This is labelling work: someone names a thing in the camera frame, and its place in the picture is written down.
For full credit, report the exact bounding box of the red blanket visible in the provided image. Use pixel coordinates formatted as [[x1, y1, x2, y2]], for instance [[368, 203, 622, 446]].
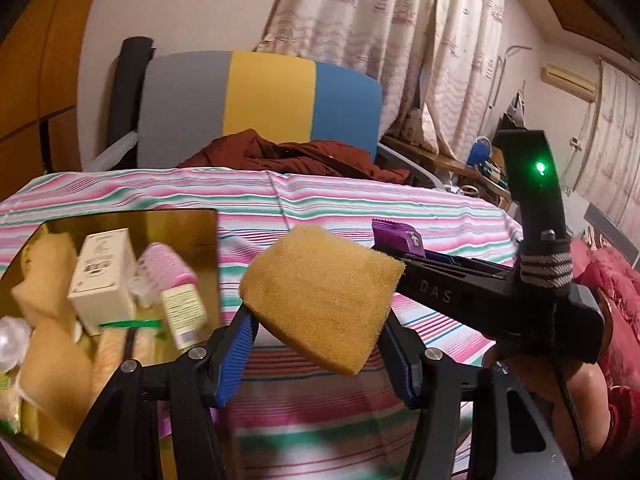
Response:
[[570, 237, 640, 391]]

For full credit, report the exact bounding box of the dark red jacket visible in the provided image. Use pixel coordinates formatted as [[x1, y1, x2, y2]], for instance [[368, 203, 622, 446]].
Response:
[[177, 128, 411, 184]]

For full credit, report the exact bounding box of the white metal stand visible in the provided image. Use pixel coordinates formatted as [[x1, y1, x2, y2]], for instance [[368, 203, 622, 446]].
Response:
[[487, 44, 533, 126]]

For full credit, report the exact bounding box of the wooden side table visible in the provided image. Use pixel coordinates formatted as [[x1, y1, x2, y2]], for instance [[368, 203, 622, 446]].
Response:
[[382, 132, 511, 206]]

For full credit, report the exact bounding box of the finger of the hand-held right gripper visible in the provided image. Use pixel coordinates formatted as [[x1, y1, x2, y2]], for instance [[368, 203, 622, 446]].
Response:
[[371, 242, 518, 277]]

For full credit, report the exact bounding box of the black rolled mat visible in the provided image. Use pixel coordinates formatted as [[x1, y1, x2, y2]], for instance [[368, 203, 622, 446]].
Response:
[[107, 36, 157, 161]]

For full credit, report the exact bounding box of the grey panel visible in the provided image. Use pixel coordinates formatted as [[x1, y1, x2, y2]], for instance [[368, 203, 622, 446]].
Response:
[[584, 202, 640, 266]]

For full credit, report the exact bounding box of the person's right hand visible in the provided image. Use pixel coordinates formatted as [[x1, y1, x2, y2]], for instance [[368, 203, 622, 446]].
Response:
[[482, 342, 610, 463]]

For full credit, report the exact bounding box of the wooden wardrobe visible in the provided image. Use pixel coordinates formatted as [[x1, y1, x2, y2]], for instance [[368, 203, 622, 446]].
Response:
[[0, 0, 108, 201]]

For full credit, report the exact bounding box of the beige air conditioner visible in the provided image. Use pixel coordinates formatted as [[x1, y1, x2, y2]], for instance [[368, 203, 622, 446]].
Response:
[[542, 62, 598, 96]]

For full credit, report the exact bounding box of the green edged cracker packet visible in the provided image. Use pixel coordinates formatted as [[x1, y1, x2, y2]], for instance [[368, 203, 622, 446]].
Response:
[[91, 319, 166, 396], [0, 370, 23, 436]]

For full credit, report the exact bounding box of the plain cream cardboard box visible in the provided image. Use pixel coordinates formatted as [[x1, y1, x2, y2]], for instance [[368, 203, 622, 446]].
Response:
[[66, 228, 138, 336]]

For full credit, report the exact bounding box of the patterned beige curtain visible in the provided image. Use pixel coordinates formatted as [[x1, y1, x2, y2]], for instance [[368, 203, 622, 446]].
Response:
[[255, 0, 506, 161], [570, 57, 640, 241]]

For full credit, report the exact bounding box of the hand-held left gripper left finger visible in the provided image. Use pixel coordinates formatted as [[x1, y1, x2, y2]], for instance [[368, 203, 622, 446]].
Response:
[[57, 304, 261, 480]]

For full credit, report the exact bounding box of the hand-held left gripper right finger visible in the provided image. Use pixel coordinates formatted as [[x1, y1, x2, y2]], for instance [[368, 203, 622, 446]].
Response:
[[377, 309, 576, 480]]

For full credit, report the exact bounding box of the black cable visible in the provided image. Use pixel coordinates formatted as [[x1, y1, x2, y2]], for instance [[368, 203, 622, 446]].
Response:
[[550, 355, 588, 461]]

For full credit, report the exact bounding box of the grey yellow blue chair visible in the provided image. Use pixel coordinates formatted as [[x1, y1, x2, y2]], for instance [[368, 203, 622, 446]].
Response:
[[82, 50, 451, 191]]

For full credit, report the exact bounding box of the striped tablecloth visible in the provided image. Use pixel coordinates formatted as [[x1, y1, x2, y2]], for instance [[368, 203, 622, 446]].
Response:
[[0, 167, 531, 480]]

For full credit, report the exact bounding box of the cream box with green print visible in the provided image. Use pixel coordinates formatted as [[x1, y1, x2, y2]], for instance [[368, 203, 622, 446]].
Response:
[[160, 282, 208, 353]]

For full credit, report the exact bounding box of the yellow sponge block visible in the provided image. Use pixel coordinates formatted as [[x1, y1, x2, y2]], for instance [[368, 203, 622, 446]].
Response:
[[17, 317, 96, 413], [239, 224, 407, 376], [10, 232, 80, 328]]

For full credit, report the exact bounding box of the purple snack packet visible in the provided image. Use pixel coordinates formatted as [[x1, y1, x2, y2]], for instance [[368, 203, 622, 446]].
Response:
[[371, 219, 427, 260]]

